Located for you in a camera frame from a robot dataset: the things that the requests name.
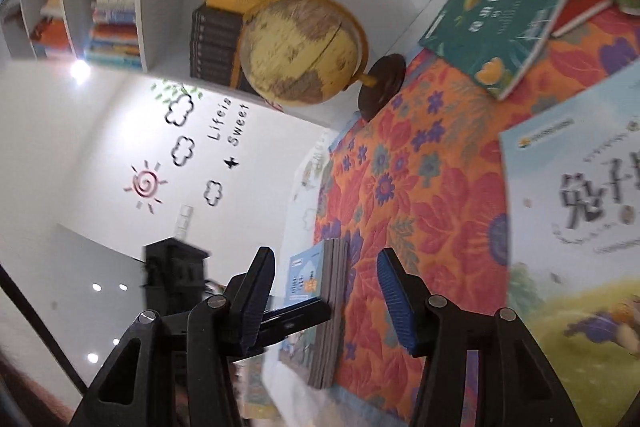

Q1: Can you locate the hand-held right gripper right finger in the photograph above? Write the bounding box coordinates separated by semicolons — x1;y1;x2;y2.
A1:
376;248;568;427

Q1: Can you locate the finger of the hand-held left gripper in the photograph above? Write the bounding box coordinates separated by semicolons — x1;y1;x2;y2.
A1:
259;299;333;339

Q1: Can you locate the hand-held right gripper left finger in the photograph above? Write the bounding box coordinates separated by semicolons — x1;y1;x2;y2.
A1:
70;247;277;427

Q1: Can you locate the stack of black books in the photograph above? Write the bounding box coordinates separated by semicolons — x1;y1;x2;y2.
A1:
190;4;247;88

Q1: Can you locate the floral orange cloth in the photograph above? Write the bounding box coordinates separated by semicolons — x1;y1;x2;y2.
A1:
312;7;640;427

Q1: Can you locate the white rabbit book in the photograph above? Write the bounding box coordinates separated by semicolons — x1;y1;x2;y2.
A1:
499;67;640;388

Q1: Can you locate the yellow globe on wooden base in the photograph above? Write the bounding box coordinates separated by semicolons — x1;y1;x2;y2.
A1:
239;0;407;122

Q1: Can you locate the green book with orange fruit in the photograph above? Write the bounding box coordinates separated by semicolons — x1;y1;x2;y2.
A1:
419;0;577;101

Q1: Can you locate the white light switch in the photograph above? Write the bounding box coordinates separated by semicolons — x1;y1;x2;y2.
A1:
177;204;194;238

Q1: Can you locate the black lettering wall sticker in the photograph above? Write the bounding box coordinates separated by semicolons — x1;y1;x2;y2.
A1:
207;97;251;146

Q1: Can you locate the green tree wall sticker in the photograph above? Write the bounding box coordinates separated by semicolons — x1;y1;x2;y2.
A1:
150;79;201;101

